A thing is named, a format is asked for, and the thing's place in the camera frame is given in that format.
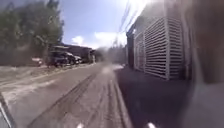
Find low dark building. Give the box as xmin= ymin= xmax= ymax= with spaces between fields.
xmin=53 ymin=42 xmax=98 ymax=64

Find group of trees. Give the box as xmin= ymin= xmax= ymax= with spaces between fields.
xmin=0 ymin=0 xmax=65 ymax=66

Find grey asphalt road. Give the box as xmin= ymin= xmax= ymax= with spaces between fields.
xmin=0 ymin=62 xmax=193 ymax=128

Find pale dirt roadside strip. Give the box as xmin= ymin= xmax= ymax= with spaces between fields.
xmin=0 ymin=63 xmax=84 ymax=101

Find building with slatted white wall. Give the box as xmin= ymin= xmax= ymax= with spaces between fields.
xmin=125 ymin=0 xmax=224 ymax=84

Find overhead wires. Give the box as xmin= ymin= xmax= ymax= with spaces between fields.
xmin=113 ymin=0 xmax=141 ymax=46

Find dark parked vehicle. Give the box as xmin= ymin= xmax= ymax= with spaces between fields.
xmin=46 ymin=50 xmax=83 ymax=67

